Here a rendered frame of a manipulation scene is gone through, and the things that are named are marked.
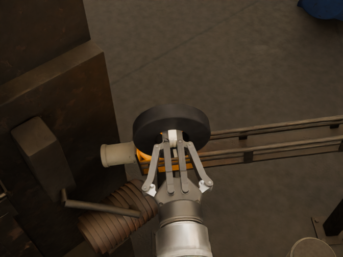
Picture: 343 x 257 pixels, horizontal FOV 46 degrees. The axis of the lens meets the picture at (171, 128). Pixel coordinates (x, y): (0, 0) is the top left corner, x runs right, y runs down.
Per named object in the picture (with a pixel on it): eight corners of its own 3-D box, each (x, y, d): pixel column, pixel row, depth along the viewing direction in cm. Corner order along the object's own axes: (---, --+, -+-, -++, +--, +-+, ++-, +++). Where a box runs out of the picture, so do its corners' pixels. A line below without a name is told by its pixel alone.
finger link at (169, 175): (175, 201, 72) (167, 202, 72) (169, 148, 78) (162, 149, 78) (175, 192, 69) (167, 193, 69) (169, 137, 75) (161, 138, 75)
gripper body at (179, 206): (156, 238, 70) (153, 189, 75) (204, 234, 71) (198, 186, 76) (155, 223, 64) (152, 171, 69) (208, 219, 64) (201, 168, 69)
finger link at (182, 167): (180, 191, 69) (189, 191, 69) (176, 137, 75) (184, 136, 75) (180, 201, 72) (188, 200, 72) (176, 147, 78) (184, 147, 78)
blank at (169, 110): (124, 108, 75) (124, 123, 73) (207, 97, 74) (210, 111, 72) (140, 149, 88) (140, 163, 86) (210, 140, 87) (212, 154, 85)
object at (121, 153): (105, 152, 108) (100, 139, 103) (139, 148, 108) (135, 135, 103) (105, 171, 105) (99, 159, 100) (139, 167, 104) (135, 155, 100)
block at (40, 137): (34, 178, 112) (5, 127, 93) (59, 162, 115) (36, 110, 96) (53, 205, 107) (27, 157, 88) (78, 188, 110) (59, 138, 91)
